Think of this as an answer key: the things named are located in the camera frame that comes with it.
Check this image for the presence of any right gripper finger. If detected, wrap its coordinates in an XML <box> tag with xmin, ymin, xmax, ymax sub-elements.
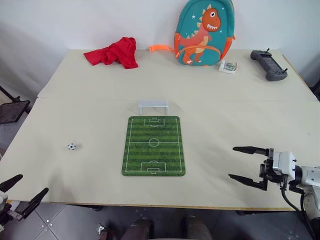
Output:
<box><xmin>232</xmin><ymin>146</ymin><xmax>271</xmax><ymax>157</ymax></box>
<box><xmin>228</xmin><ymin>173</ymin><xmax>269</xmax><ymax>192</ymax></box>

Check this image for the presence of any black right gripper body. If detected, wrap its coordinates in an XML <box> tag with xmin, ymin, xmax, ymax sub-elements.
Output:
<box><xmin>259</xmin><ymin>148</ymin><xmax>289</xmax><ymax>191</ymax></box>

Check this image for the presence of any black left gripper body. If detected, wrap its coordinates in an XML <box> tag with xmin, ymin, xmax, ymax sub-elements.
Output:
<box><xmin>0</xmin><ymin>202</ymin><xmax>17</xmax><ymax>226</ymax></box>

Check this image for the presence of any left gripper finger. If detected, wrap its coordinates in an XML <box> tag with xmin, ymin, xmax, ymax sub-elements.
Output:
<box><xmin>0</xmin><ymin>173</ymin><xmax>24</xmax><ymax>193</ymax></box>
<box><xmin>15</xmin><ymin>187</ymin><xmax>49</xmax><ymax>221</ymax></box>

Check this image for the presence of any green soccer field mat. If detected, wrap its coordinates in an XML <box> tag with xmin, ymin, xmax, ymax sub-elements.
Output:
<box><xmin>121</xmin><ymin>115</ymin><xmax>187</xmax><ymax>177</ymax></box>

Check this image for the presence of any grey handheld remote controller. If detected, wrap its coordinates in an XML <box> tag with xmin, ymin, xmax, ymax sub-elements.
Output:
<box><xmin>250</xmin><ymin>48</ymin><xmax>289</xmax><ymax>82</ymax></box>

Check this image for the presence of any dark rounded shape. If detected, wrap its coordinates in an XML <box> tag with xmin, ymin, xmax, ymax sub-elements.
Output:
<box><xmin>121</xmin><ymin>217</ymin><xmax>154</xmax><ymax>240</ymax></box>

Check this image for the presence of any teal dinosaur backpack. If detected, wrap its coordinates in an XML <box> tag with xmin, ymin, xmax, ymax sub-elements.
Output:
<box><xmin>148</xmin><ymin>0</ymin><xmax>237</xmax><ymax>68</ymax></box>

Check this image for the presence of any red crumpled cloth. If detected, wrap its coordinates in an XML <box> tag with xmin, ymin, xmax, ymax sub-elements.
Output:
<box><xmin>83</xmin><ymin>36</ymin><xmax>139</xmax><ymax>70</ymax></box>

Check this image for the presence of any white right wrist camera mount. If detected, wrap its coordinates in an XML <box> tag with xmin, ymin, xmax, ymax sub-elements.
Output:
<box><xmin>272</xmin><ymin>149</ymin><xmax>304</xmax><ymax>180</ymax></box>

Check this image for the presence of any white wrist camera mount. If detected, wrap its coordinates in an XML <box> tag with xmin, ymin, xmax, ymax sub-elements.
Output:
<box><xmin>272</xmin><ymin>149</ymin><xmax>304</xmax><ymax>180</ymax></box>
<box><xmin>0</xmin><ymin>190</ymin><xmax>9</xmax><ymax>209</ymax></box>

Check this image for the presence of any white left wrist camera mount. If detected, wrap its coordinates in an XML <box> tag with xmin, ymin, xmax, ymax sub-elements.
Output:
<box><xmin>0</xmin><ymin>190</ymin><xmax>9</xmax><ymax>209</ymax></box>

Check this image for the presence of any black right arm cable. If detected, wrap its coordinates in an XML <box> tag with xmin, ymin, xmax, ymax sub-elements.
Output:
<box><xmin>279</xmin><ymin>184</ymin><xmax>317</xmax><ymax>240</ymax></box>

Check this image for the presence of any black metal frame stand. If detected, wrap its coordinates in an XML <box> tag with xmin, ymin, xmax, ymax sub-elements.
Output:
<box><xmin>0</xmin><ymin>85</ymin><xmax>32</xmax><ymax>125</ymax></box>

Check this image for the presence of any small white goal frame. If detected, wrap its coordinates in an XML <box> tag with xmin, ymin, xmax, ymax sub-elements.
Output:
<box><xmin>136</xmin><ymin>99</ymin><xmax>170</xmax><ymax>116</ymax></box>

